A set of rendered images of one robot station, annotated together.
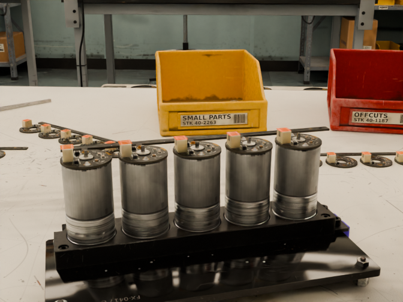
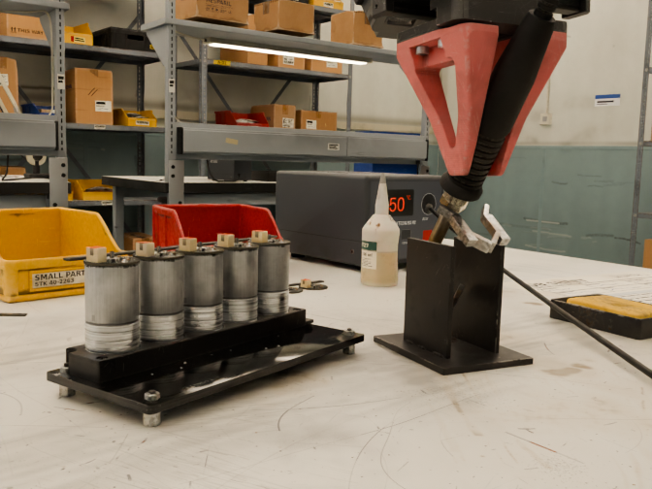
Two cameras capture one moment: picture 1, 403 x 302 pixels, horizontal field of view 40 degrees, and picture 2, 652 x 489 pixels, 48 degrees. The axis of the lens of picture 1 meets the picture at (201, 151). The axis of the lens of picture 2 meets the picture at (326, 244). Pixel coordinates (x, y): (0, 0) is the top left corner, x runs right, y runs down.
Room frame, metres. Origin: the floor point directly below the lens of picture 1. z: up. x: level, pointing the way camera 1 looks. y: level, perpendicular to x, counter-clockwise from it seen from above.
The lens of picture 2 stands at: (-0.06, 0.19, 0.86)
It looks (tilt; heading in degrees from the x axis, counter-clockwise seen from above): 7 degrees down; 320
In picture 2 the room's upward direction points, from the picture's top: 2 degrees clockwise
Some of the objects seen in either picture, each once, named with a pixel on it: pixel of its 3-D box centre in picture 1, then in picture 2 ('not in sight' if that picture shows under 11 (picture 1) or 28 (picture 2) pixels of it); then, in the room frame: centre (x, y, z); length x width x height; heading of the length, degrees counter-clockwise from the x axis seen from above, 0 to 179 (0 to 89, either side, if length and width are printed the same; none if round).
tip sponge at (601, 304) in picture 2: not in sight; (617, 313); (0.19, -0.29, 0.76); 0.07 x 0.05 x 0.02; 172
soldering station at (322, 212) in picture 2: not in sight; (357, 216); (0.52, -0.34, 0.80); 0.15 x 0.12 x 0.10; 0
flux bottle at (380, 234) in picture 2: not in sight; (380, 228); (0.40, -0.26, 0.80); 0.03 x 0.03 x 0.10
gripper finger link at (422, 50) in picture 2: not in sight; (480, 89); (0.19, -0.13, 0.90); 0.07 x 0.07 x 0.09; 76
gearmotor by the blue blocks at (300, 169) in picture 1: (295, 182); (268, 282); (0.28, -0.05, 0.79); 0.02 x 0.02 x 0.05
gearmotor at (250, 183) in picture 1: (247, 187); (236, 288); (0.28, -0.02, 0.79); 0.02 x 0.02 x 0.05
